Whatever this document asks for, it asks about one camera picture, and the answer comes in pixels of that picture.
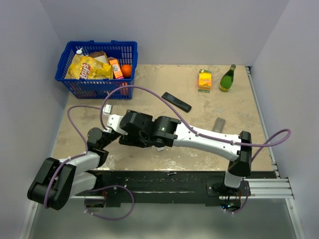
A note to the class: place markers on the brown bread bag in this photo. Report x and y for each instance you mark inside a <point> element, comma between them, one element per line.
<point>100,56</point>

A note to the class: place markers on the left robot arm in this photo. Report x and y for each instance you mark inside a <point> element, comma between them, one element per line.
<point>57,180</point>

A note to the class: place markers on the orange juice carton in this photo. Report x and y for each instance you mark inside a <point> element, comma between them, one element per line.
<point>116,68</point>

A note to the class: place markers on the aluminium rail frame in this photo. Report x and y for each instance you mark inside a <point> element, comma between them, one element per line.
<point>269,212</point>

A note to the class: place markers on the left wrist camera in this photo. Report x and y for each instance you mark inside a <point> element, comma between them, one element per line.
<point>107,110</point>

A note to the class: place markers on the yellow orange sponge pack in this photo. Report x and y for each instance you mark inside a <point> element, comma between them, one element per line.
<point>204,81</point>

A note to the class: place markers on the green glass bottle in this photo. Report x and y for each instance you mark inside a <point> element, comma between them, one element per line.
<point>227,79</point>

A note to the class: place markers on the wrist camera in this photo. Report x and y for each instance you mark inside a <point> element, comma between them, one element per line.
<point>114,123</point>
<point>107,110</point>

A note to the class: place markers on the yellow chips bag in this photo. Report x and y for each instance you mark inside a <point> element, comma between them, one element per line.
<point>88,68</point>

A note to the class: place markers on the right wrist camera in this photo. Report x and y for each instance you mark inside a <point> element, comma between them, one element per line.
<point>114,123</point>

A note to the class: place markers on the orange fruit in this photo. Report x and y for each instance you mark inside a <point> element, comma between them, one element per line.
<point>126,70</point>

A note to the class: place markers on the black remote control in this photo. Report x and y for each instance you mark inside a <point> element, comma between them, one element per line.
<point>176,102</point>

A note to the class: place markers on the grey remote control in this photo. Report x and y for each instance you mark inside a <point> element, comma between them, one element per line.
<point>219,125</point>

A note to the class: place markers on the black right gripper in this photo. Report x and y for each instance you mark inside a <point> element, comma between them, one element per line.
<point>131,140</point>

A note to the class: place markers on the blue plastic shopping basket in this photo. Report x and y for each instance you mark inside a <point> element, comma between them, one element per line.
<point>126,52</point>

